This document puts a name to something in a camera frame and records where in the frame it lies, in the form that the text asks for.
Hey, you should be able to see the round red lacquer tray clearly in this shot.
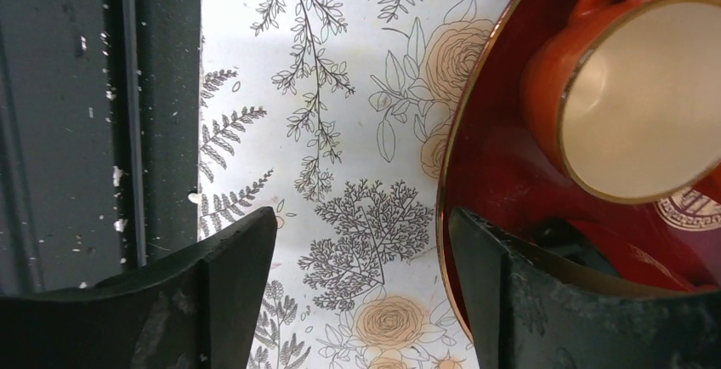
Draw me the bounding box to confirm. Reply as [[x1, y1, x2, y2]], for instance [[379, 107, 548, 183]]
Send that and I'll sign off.
[[436, 0, 720, 329]]

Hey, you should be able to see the small orange cup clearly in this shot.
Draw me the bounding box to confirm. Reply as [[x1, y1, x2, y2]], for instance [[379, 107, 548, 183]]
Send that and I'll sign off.
[[521, 0, 720, 203]]

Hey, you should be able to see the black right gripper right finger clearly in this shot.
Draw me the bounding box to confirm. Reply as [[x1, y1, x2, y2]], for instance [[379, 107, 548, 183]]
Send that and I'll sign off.
[[448, 207, 720, 368]]

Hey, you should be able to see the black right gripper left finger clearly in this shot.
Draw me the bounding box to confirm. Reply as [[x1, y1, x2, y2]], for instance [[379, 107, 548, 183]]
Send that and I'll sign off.
[[1, 207, 277, 368]]

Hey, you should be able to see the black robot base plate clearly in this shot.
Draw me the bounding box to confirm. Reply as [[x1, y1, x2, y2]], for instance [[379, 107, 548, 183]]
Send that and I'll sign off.
[[1, 0, 201, 295]]

